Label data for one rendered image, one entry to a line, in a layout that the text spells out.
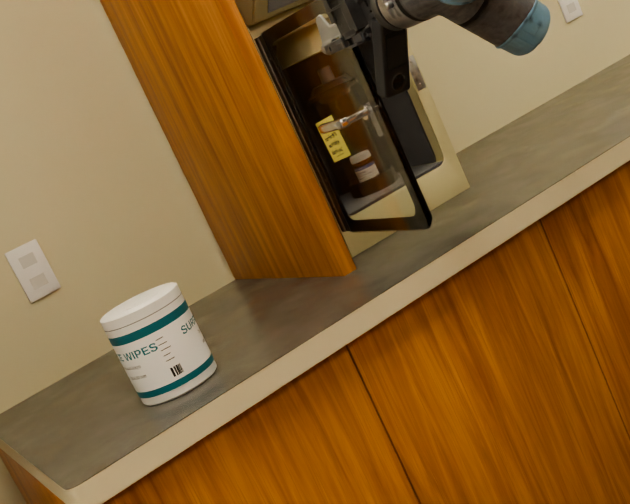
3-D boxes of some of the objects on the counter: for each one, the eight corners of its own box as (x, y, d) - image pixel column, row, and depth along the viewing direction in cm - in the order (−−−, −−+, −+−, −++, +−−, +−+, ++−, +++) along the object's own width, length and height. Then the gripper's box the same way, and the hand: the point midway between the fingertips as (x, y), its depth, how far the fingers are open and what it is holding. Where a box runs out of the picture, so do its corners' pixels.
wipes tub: (132, 402, 148) (89, 319, 146) (200, 361, 154) (159, 281, 151) (158, 411, 137) (112, 322, 134) (231, 366, 143) (188, 280, 140)
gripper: (407, -45, 124) (330, -1, 143) (356, -24, 120) (283, 19, 139) (432, 15, 126) (353, 51, 144) (383, 38, 122) (307, 72, 141)
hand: (330, 50), depth 141 cm, fingers closed
